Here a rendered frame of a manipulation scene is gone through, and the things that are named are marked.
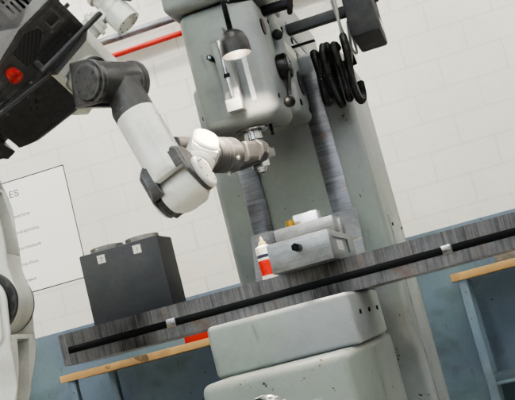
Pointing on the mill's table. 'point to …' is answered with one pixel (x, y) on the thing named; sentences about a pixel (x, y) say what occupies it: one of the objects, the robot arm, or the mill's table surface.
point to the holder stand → (132, 277)
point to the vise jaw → (307, 228)
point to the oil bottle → (264, 260)
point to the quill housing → (207, 82)
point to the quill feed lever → (286, 76)
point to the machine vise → (310, 250)
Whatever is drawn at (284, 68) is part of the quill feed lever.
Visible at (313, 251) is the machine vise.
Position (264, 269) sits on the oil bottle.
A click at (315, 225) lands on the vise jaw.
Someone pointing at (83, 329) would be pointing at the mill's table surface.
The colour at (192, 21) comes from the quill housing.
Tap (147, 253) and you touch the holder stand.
